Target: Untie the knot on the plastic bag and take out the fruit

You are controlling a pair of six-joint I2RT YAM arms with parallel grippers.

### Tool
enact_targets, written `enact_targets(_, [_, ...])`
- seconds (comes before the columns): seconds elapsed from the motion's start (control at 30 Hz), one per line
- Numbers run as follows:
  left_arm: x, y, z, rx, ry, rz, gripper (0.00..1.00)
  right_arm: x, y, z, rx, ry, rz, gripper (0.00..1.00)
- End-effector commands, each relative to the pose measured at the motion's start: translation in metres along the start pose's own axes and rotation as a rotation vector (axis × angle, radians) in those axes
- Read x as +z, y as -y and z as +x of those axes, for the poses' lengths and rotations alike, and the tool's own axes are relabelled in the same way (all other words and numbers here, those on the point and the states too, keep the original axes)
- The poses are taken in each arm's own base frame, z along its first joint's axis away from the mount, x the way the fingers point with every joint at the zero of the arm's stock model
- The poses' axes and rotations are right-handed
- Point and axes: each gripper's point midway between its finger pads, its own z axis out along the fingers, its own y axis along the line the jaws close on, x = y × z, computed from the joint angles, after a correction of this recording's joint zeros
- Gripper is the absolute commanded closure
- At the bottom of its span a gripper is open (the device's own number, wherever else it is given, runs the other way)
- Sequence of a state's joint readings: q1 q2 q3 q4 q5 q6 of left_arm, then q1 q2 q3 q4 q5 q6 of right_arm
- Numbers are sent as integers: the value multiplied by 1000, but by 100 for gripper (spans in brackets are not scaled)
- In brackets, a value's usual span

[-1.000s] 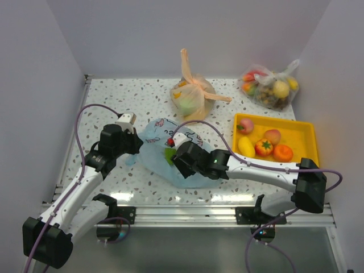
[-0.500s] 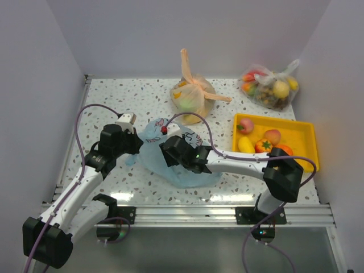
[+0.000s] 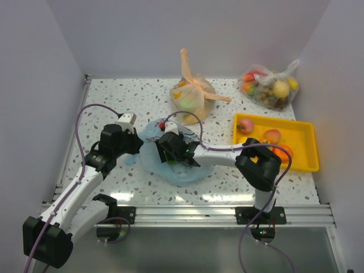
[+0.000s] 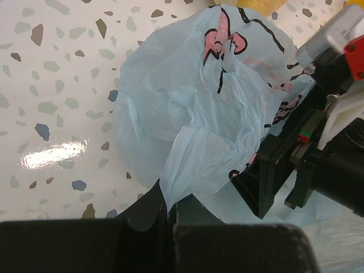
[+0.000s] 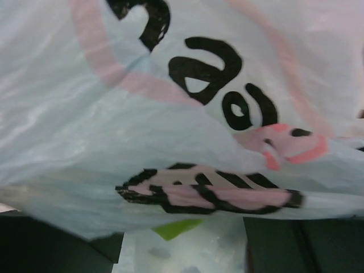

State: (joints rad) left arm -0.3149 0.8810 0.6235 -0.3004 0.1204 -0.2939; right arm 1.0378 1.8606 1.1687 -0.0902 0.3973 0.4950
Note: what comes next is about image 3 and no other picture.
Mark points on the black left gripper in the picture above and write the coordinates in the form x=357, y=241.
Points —
x=136, y=142

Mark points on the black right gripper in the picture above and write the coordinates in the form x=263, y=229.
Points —
x=162, y=154

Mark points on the light blue printed plastic bag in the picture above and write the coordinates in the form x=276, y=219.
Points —
x=149, y=159

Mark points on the red apple with stem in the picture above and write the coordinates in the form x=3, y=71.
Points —
x=245, y=126

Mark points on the orange round fruit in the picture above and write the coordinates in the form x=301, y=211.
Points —
x=273, y=136

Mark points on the orange carrot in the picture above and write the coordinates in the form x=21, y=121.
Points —
x=284, y=152

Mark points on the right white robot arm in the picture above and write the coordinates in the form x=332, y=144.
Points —
x=255, y=161

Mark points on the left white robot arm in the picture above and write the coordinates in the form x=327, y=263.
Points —
x=50, y=237

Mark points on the orange banana-print plastic bag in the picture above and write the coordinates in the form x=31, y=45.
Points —
x=193, y=94

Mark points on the clear plastic bag of fruit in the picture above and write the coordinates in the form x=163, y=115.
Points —
x=270, y=89

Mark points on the yellow plastic tray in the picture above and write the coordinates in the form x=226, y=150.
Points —
x=298, y=136

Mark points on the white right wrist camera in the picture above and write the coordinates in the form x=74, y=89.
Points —
x=169, y=127

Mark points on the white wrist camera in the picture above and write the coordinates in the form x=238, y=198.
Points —
x=126, y=119
x=169, y=127

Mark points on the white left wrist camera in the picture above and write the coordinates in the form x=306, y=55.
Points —
x=126, y=119

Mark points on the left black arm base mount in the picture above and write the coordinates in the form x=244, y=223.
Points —
x=123, y=217

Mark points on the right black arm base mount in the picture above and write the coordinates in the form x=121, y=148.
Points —
x=263, y=228

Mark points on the aluminium front rail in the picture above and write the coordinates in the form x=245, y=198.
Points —
x=215, y=216

